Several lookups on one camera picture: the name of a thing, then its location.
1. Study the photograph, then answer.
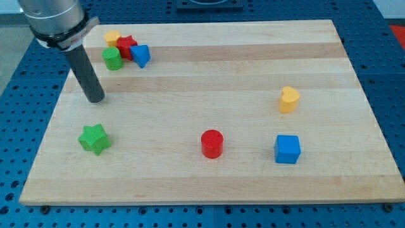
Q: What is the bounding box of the yellow hexagon block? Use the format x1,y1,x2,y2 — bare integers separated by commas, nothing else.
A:
103,30,122,48

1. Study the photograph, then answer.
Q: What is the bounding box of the green cylinder block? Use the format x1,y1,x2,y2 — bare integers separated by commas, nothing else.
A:
102,47,123,71

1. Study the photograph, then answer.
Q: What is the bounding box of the wooden board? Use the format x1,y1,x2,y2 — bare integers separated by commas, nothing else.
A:
20,20,404,206

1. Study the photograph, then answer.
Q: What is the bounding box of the red cylinder block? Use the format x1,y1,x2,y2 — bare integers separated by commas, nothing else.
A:
201,129,224,159

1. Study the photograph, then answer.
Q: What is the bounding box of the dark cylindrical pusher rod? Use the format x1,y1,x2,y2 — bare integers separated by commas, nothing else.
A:
64,44,105,103

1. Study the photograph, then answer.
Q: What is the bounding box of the blue triangle block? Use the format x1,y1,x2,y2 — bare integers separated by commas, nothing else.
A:
130,44,151,68

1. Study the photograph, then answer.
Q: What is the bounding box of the green star block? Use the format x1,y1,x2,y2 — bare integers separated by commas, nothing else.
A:
78,123,111,156

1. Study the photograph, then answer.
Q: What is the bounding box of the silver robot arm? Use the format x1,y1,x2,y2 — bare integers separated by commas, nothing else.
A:
18,0,99,51

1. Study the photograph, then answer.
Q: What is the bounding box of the blue cube block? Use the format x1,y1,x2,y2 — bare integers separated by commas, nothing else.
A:
274,135,301,164

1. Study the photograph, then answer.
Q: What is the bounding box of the yellow heart block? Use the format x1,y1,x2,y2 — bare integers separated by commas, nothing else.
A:
279,86,301,113

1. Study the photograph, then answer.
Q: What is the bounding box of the red star block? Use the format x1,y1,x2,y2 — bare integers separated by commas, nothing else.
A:
116,35,138,61

